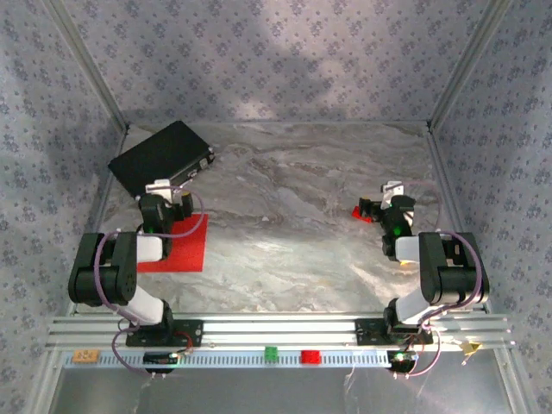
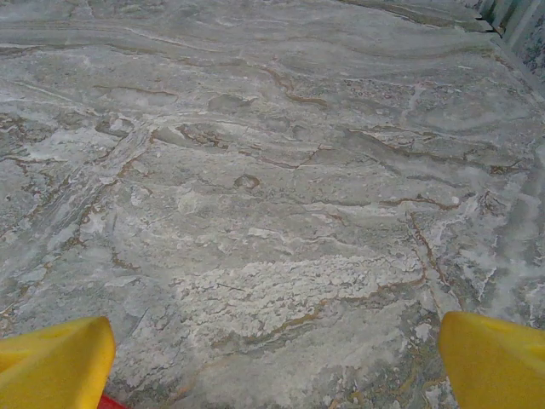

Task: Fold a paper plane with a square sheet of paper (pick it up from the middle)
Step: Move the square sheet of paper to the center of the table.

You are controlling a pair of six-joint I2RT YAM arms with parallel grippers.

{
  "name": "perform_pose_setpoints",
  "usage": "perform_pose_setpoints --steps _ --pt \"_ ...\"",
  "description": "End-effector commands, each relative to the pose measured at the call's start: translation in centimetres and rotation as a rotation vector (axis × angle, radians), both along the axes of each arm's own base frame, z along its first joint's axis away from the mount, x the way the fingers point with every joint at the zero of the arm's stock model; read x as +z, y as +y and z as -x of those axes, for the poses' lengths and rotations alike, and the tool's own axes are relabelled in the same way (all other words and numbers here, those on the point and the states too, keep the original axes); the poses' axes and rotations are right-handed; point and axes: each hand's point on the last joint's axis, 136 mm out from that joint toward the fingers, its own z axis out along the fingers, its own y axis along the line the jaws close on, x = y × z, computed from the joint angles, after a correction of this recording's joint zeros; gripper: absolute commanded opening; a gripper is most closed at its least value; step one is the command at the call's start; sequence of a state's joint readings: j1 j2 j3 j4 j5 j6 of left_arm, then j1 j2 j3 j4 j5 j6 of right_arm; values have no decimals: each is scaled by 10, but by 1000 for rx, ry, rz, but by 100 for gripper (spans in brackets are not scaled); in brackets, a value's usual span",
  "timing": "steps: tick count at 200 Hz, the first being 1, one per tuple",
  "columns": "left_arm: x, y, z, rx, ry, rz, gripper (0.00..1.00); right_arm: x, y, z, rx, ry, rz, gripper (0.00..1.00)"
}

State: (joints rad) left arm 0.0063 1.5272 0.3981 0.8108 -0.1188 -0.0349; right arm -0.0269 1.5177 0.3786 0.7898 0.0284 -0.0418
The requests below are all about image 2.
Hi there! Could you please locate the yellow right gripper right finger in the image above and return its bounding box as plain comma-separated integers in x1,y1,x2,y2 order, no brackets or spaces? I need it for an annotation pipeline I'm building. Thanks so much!
438,310,545,409

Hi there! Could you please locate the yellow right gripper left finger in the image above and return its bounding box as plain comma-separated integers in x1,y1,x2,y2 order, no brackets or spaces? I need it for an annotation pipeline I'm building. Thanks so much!
0,315,117,409

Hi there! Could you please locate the small red toy brick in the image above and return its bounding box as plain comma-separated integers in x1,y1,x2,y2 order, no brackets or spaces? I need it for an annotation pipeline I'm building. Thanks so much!
100,392,129,409

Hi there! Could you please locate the aluminium frame post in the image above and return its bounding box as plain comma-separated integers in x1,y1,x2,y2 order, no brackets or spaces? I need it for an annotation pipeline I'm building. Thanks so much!
470,0,540,55

